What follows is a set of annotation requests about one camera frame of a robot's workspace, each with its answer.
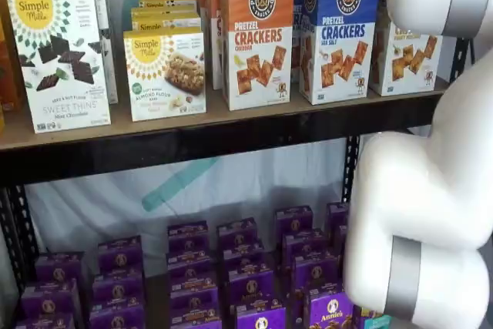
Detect yellow white pretzel crackers box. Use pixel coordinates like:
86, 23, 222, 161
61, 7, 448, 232
368, 1, 444, 98

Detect bare particle board shelf panel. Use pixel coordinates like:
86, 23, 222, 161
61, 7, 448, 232
0, 76, 450, 151

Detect black metal shelf beam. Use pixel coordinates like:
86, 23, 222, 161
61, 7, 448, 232
0, 92, 444, 188

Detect purple Annie's box orange band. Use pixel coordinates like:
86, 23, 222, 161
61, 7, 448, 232
234, 303, 288, 329
216, 217, 258, 250
227, 268, 276, 307
222, 241, 266, 273

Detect purple Annie's box brown band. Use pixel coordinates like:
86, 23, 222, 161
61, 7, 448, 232
291, 253, 340, 296
274, 206, 314, 238
306, 290, 356, 329
281, 228, 327, 265

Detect Simple Mills almond bars box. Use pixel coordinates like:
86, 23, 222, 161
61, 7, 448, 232
138, 0, 199, 12
130, 7, 203, 33
122, 27, 207, 123

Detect purple Annie's macaroni box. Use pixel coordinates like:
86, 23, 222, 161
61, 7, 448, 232
92, 271, 146, 307
97, 234, 144, 275
35, 251, 86, 287
167, 220, 210, 255
15, 312, 76, 329
171, 311, 223, 329
21, 280, 80, 318
89, 304, 146, 329
166, 250, 213, 284
169, 280, 220, 317

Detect purple Annie's box teal band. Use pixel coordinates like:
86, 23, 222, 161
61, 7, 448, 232
334, 224, 350, 255
352, 304, 392, 329
326, 201, 350, 238

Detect blue pretzel crackers box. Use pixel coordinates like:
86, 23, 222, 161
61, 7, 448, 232
298, 0, 382, 106
287, 0, 320, 84

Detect wooden metal shelf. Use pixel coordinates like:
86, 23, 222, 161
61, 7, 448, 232
22, 0, 463, 257

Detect Simple Mills Sweet Thins box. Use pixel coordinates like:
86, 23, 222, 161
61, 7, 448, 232
27, 0, 119, 106
6, 0, 112, 134

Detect plain orange snack box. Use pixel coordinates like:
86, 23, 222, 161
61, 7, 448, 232
0, 0, 27, 113

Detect purple Annie's snack boxes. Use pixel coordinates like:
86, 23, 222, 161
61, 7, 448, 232
76, 243, 309, 329

